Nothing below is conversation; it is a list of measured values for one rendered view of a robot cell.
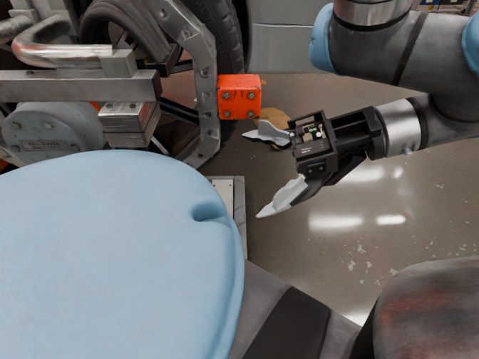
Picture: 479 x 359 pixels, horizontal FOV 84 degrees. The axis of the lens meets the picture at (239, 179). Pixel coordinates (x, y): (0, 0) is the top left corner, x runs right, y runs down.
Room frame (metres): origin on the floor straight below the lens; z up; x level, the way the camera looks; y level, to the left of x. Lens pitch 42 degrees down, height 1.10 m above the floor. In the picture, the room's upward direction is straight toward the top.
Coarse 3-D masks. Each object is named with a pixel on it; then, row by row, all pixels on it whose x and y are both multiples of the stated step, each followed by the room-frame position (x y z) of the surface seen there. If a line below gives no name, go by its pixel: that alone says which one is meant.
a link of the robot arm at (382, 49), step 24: (336, 0) 0.31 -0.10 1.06; (360, 0) 0.29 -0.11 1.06; (384, 0) 0.28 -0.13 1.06; (408, 0) 0.29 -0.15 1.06; (336, 24) 0.32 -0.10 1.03; (360, 24) 0.29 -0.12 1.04; (384, 24) 0.29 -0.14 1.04; (408, 24) 0.30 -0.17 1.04; (312, 48) 0.34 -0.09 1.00; (336, 48) 0.32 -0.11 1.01; (360, 48) 0.30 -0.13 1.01; (384, 48) 0.30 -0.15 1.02; (408, 48) 0.28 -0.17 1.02; (336, 72) 0.33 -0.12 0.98; (360, 72) 0.31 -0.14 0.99; (384, 72) 0.29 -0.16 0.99
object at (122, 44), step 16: (0, 0) 0.65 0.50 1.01; (80, 0) 0.60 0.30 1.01; (0, 16) 0.66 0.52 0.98; (0, 48) 0.65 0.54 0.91; (128, 48) 0.60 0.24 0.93; (0, 64) 0.63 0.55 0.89; (16, 64) 0.68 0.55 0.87; (176, 64) 0.61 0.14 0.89; (160, 96) 0.62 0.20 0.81; (176, 112) 0.62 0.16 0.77; (192, 112) 0.61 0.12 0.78; (160, 128) 0.79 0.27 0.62; (176, 128) 0.75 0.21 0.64; (192, 128) 0.64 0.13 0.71; (160, 144) 0.60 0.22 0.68; (176, 144) 0.64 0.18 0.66
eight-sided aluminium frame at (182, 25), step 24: (144, 0) 0.50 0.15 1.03; (168, 0) 0.50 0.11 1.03; (168, 24) 0.50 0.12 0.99; (192, 24) 0.50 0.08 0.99; (192, 48) 0.50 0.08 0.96; (216, 72) 0.54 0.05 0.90; (216, 96) 0.50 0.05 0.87; (0, 120) 0.54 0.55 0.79; (216, 120) 0.50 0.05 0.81; (0, 144) 0.50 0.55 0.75; (192, 144) 0.54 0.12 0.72; (216, 144) 0.50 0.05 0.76
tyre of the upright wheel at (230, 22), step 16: (192, 0) 0.58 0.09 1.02; (208, 0) 0.58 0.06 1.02; (224, 0) 0.62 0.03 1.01; (208, 16) 0.58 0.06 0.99; (224, 16) 0.59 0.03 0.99; (224, 32) 0.58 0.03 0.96; (240, 32) 0.77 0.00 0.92; (224, 48) 0.58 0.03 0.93; (240, 48) 0.60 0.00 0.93; (224, 64) 0.58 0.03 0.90; (240, 64) 0.59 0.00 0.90; (224, 128) 0.58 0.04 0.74; (224, 144) 0.59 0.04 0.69; (208, 160) 0.58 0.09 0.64
